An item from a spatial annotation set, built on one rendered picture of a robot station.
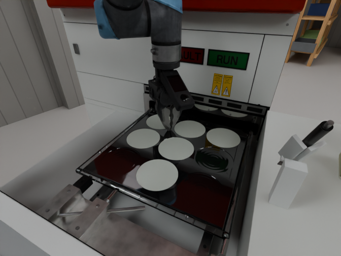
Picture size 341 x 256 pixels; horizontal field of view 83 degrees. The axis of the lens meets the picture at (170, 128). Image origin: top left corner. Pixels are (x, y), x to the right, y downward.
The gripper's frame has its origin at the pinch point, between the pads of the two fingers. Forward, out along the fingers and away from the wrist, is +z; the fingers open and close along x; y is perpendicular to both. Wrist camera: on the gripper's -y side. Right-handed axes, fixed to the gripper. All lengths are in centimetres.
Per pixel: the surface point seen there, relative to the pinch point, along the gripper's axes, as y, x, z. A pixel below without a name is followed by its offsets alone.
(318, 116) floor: 52, -245, 91
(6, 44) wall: 231, 71, 6
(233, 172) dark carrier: -22.6, -4.9, 1.3
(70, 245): -25.5, 30.1, -4.7
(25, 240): -21.3, 35.9, -4.3
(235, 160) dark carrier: -19.7, -8.4, 1.3
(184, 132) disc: -2.9, -3.6, 1.3
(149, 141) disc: -1.9, 7.9, 1.3
